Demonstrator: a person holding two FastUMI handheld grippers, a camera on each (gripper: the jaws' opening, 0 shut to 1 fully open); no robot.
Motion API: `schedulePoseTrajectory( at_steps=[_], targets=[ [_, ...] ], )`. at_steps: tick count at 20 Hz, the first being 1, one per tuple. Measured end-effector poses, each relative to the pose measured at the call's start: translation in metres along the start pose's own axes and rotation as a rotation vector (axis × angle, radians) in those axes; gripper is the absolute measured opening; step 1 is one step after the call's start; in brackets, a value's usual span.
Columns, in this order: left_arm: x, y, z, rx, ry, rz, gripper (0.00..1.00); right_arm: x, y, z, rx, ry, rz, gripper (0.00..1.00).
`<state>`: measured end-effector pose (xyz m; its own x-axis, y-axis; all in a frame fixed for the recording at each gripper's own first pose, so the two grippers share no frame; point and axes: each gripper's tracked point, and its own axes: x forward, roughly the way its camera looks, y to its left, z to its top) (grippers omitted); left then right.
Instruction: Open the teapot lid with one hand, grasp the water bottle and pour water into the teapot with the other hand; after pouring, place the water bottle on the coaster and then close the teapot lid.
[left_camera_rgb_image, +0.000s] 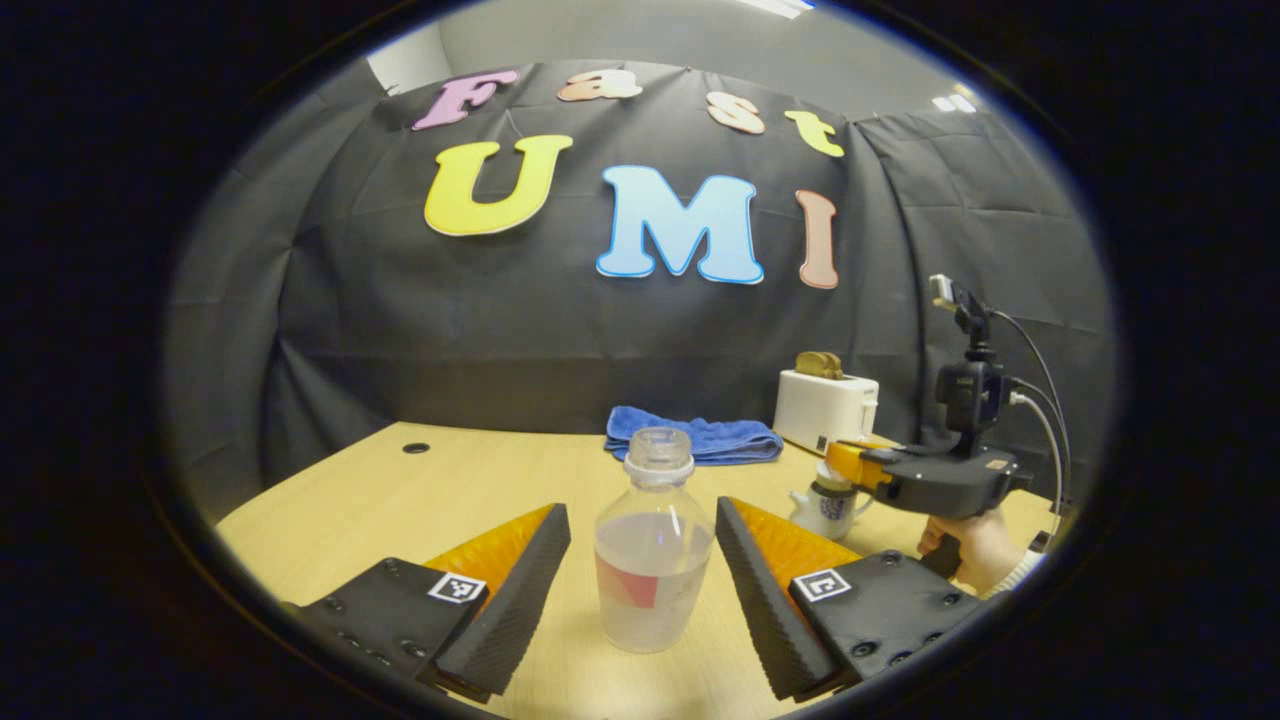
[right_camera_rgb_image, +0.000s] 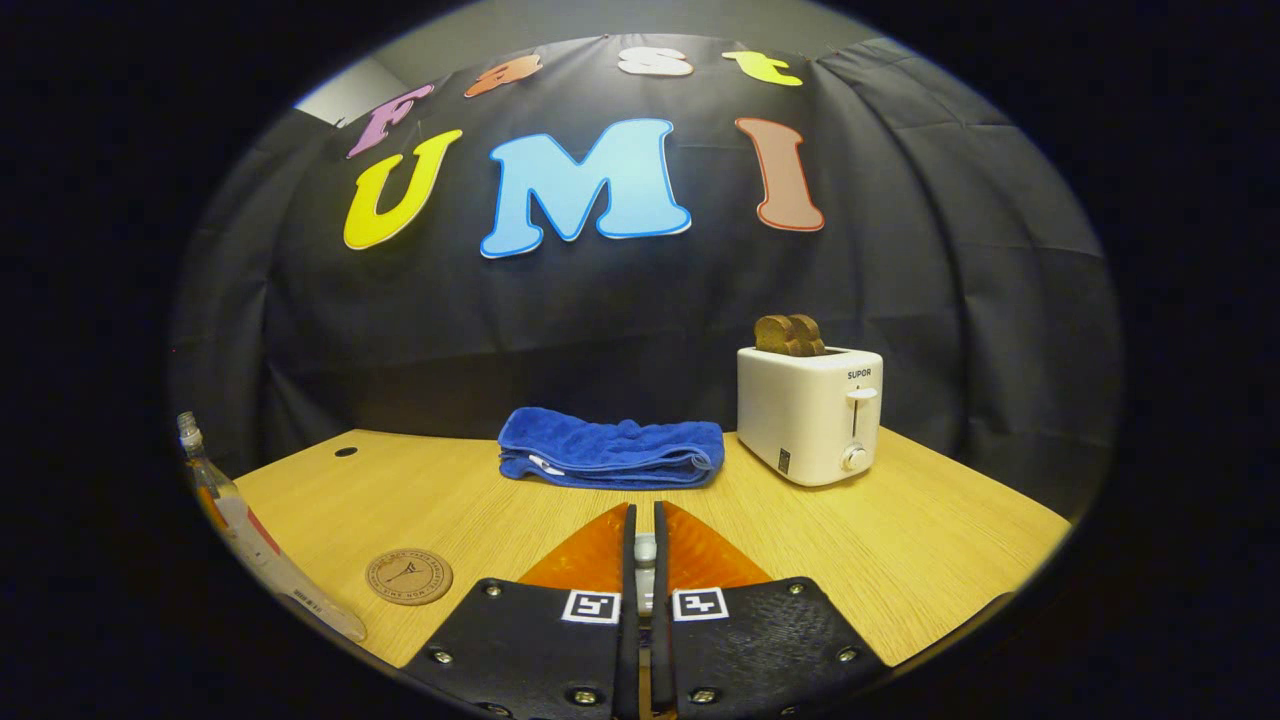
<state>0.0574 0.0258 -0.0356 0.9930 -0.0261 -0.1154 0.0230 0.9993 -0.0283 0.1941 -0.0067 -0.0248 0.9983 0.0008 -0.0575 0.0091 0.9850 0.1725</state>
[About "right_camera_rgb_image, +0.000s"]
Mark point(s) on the round brown coaster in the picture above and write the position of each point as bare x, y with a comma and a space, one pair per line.
408, 577

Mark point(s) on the black backdrop cloth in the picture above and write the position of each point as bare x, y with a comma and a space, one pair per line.
600, 330

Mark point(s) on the brown bread slice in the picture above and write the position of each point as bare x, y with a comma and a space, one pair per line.
773, 335
812, 335

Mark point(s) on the clear plastic water bottle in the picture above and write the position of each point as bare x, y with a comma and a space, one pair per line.
260, 555

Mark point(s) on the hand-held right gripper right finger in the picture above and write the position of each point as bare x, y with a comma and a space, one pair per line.
662, 660

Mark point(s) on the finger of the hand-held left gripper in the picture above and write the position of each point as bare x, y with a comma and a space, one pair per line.
207, 510

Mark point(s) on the white toaster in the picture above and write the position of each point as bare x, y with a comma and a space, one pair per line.
800, 420

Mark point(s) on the folded blue towel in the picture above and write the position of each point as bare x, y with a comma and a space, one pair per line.
610, 450

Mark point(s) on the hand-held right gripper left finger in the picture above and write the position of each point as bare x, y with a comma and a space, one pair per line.
628, 660

